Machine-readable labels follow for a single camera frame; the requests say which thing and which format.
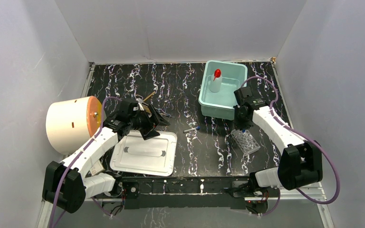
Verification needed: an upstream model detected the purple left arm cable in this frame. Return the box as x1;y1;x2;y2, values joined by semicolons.
48;95;122;228

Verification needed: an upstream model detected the light teal plastic bin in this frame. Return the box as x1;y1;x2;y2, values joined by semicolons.
198;60;248;121

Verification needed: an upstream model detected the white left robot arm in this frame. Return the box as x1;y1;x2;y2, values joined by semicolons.
42;98;170;213

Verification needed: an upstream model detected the white red-capped wash bottle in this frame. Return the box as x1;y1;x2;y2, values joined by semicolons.
209;69;222;93

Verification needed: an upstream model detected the blue-capped test tube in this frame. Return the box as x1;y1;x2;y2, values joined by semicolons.
183;126;200;133

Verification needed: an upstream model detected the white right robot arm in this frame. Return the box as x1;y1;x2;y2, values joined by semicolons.
234;102;323;197

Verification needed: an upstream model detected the clear test tube rack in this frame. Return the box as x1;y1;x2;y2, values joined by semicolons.
231;130;260;156

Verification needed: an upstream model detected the cream cylindrical centrifuge drum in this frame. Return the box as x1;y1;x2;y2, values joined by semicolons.
46;96;102;155

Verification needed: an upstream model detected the wooden-handled test tube brush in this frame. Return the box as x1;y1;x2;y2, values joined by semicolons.
143;91;155;102

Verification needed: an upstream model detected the white plastic bin lid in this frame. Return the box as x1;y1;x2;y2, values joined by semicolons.
109;131;177;177

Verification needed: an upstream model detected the small white labelled box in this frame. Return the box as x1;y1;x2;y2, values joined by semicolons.
89;161;105;176

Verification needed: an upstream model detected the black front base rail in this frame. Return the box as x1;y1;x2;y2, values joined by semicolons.
120;177;276;211

